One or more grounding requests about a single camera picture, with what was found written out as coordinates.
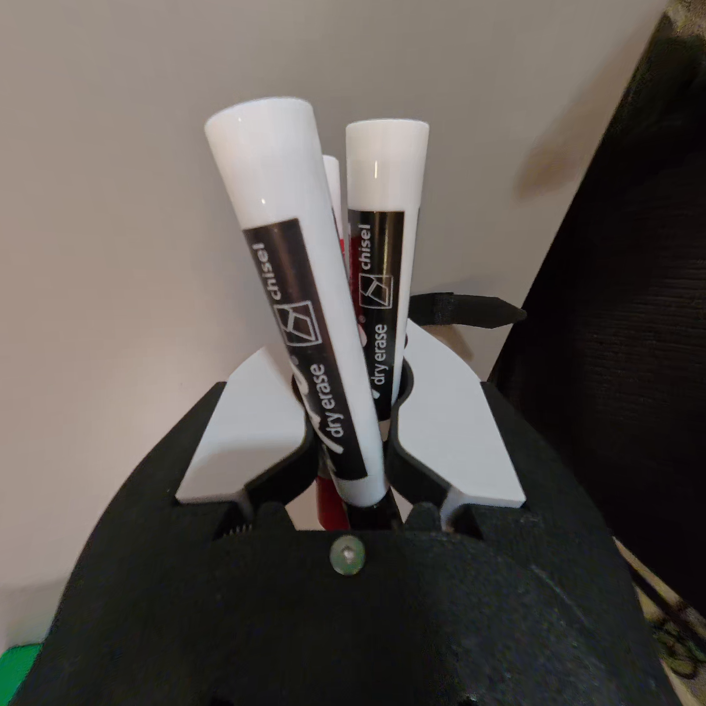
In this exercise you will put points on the green plastic bin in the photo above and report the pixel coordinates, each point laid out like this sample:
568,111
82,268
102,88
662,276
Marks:
16,673

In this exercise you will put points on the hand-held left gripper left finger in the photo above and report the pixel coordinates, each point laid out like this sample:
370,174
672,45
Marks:
248,435

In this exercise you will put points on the red dry erase marker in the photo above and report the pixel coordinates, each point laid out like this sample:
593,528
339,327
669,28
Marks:
331,502

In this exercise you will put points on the black dry erase marker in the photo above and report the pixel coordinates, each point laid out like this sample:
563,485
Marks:
276,176
386,165

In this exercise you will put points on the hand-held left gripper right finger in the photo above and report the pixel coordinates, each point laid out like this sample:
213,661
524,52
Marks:
458,435

